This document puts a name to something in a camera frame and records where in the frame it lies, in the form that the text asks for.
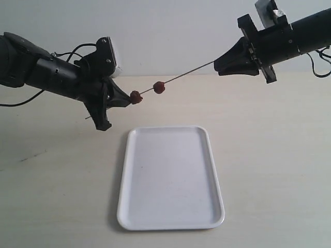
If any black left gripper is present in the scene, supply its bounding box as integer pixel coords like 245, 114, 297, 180
74, 51, 131, 131

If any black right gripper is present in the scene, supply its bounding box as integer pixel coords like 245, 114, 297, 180
214, 13, 300, 84

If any thin metal skewer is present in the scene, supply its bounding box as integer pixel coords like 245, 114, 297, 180
85, 60, 216, 120

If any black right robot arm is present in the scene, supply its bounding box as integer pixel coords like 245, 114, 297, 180
214, 9, 330, 83

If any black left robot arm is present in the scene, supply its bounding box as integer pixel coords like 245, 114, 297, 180
1, 32, 131, 131

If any white rectangular plastic tray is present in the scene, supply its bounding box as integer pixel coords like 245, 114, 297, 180
117, 126, 225, 231

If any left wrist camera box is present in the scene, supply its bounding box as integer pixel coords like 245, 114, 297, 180
96, 37, 122, 79

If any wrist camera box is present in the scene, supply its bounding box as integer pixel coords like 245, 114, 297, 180
96, 37, 122, 79
255, 0, 288, 28

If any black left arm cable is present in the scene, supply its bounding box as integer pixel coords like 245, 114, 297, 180
0, 43, 98, 107

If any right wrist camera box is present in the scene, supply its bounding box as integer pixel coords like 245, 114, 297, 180
255, 0, 288, 28

